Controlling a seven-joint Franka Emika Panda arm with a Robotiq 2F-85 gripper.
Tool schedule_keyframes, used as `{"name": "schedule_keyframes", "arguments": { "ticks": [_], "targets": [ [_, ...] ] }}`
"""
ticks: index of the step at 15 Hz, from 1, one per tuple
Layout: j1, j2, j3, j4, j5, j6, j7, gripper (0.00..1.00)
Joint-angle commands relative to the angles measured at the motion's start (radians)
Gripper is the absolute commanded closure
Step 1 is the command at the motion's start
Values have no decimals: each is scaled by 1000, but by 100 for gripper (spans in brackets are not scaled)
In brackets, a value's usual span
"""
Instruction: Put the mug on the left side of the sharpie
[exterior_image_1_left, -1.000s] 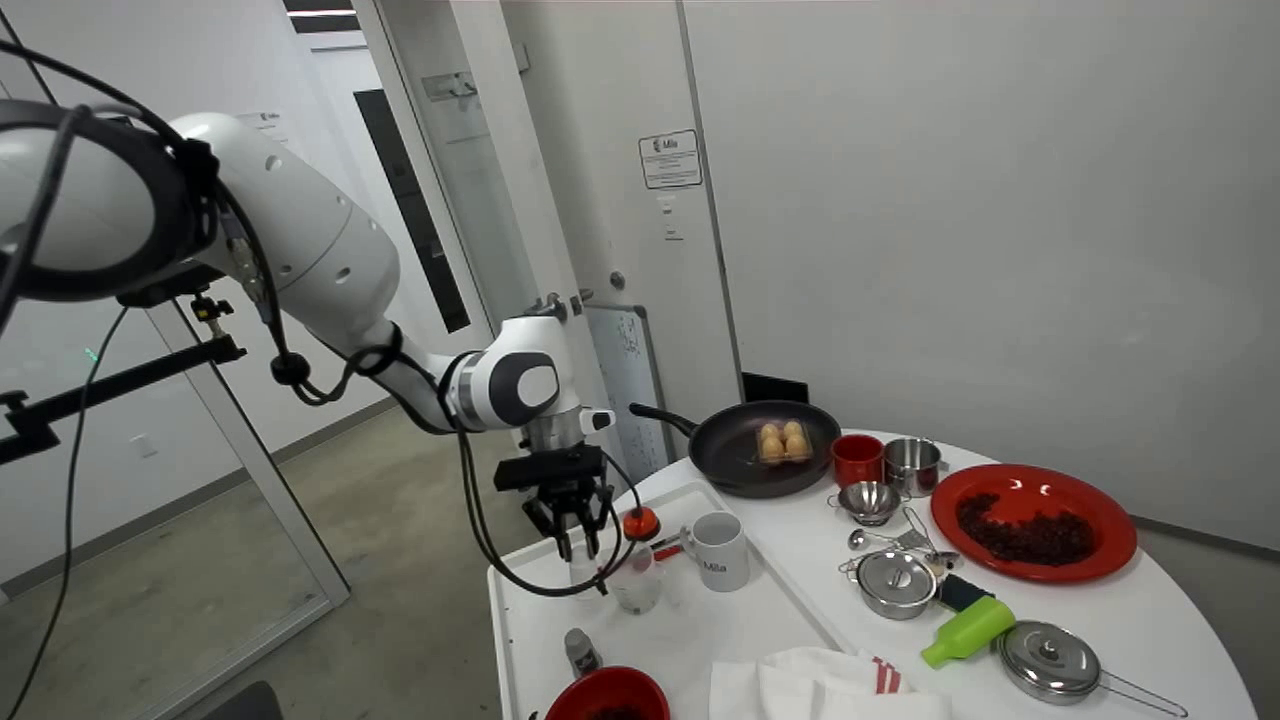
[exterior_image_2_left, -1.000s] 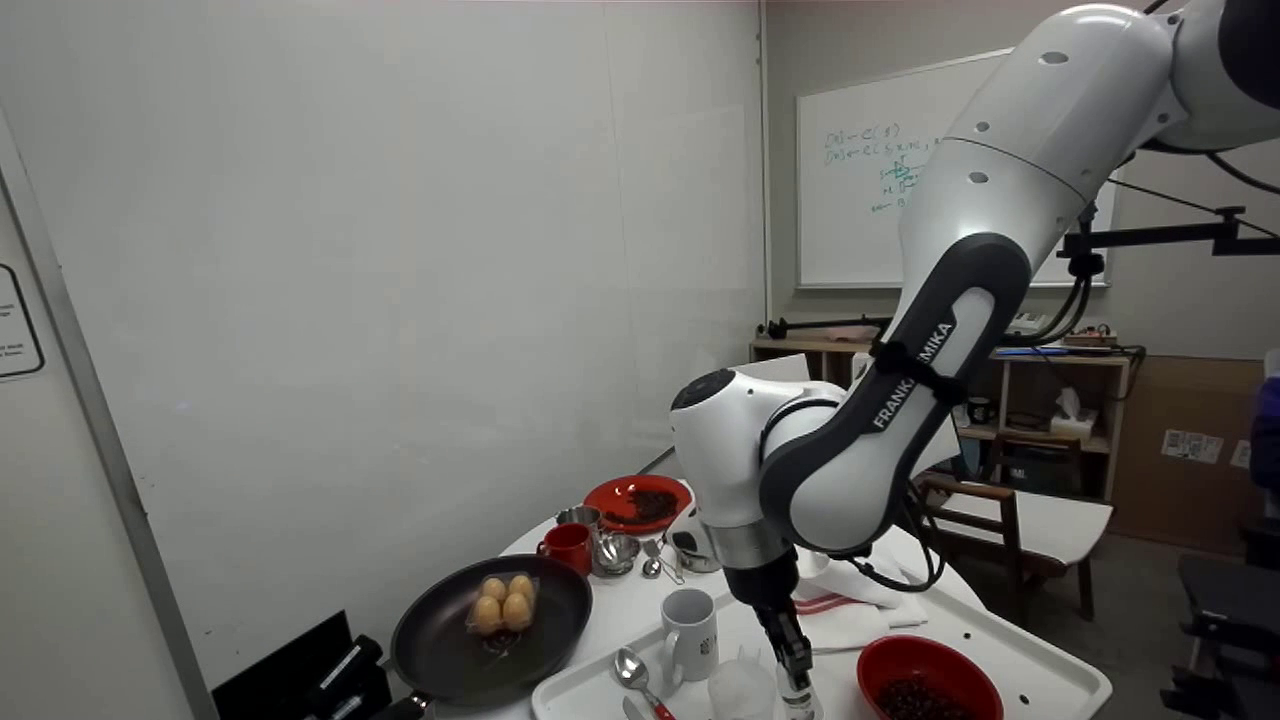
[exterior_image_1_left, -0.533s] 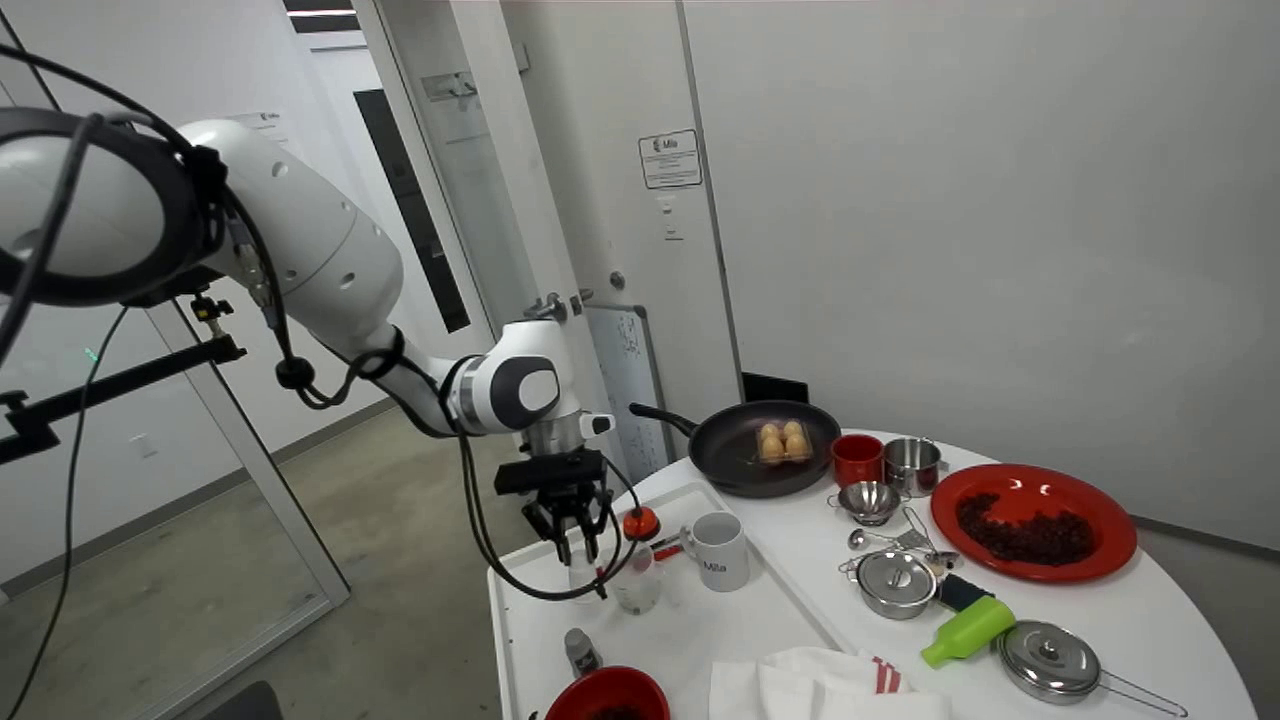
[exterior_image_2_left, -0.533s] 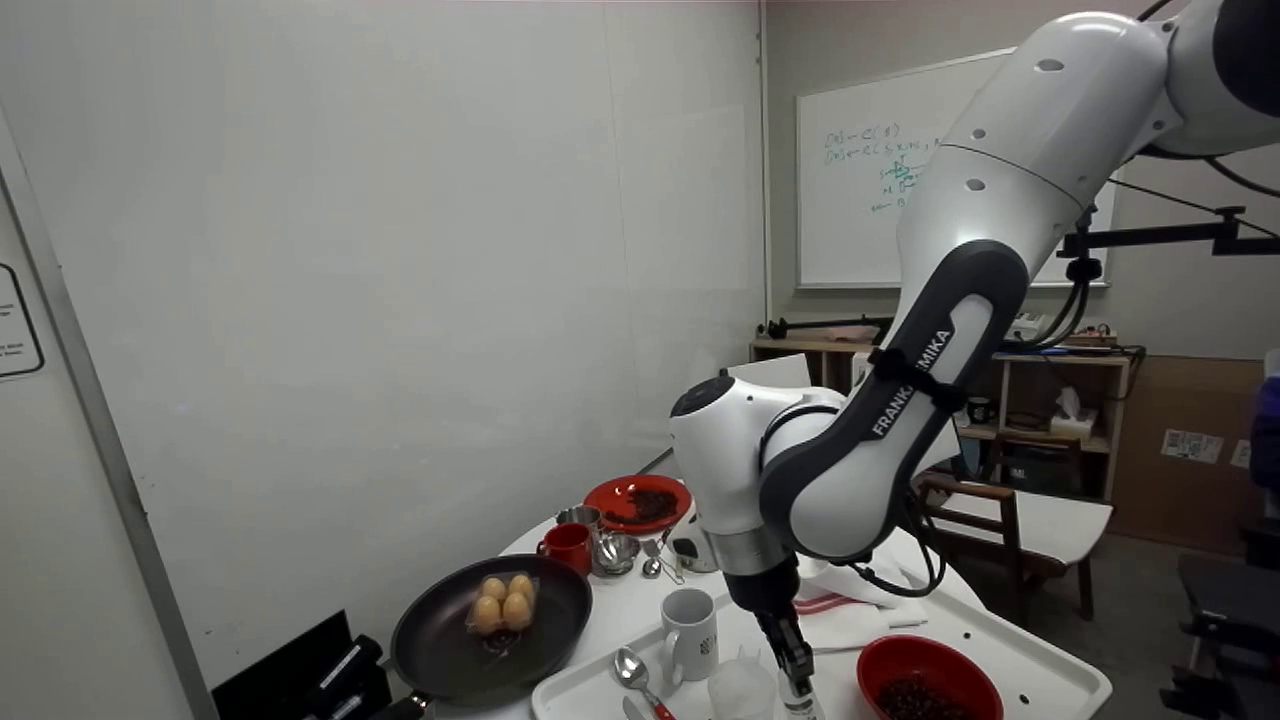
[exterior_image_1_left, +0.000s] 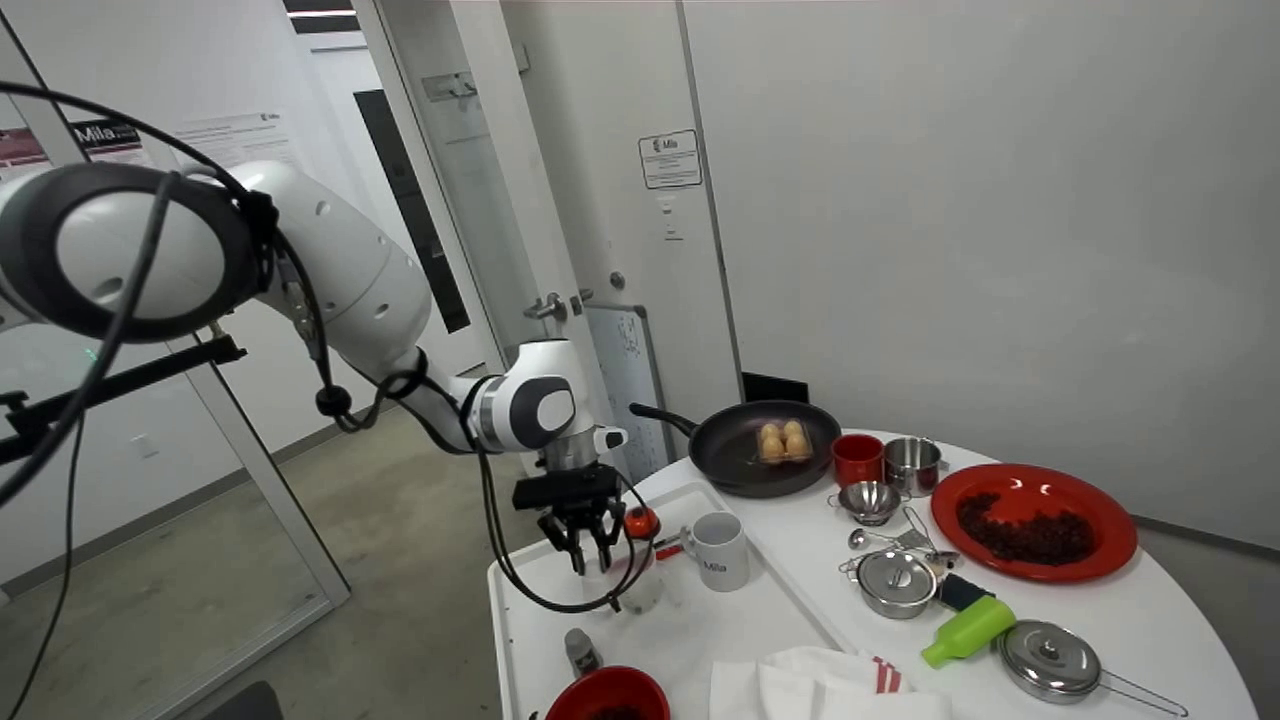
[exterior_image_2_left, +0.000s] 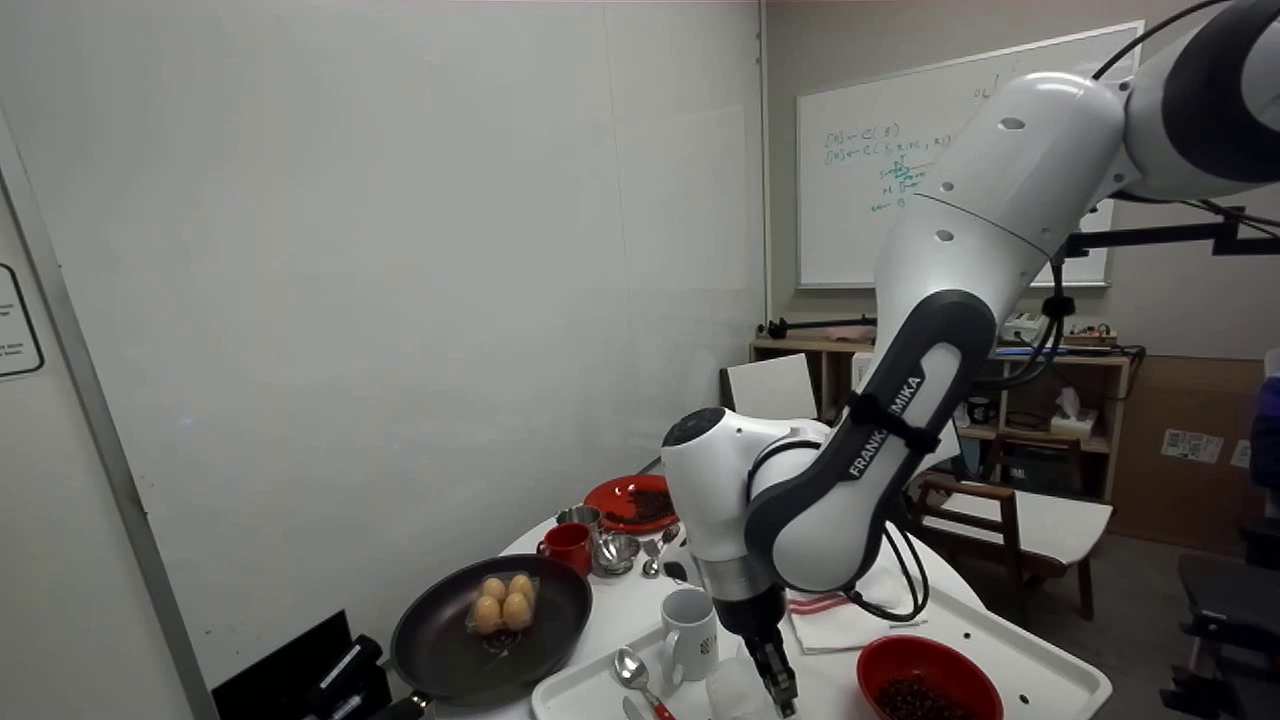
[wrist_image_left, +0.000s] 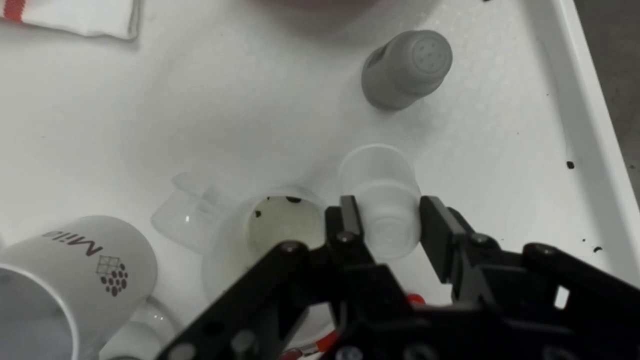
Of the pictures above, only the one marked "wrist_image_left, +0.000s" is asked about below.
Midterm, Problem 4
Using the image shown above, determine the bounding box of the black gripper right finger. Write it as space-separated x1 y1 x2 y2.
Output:
418 197 499 300

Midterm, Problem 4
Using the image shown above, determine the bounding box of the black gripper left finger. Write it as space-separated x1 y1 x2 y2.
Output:
327 197 373 264

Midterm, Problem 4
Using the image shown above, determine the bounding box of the red handled utensil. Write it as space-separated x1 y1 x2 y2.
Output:
282 304 339 360

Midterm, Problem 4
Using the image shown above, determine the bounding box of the white plastic tray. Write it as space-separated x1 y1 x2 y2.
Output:
0 0 640 360

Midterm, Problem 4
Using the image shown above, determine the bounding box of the white red striped towel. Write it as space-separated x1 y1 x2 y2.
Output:
0 0 142 40

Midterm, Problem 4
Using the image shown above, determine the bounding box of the small clear plastic cup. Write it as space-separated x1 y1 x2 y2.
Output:
339 144 420 261

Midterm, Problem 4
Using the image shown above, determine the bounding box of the grey pepper shaker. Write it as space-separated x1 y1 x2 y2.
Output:
360 31 455 113

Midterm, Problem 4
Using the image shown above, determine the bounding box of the white ceramic mug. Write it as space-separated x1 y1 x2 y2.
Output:
0 216 178 360

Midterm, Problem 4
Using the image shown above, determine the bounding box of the clear plastic measuring cup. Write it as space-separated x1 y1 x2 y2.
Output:
150 172 324 316

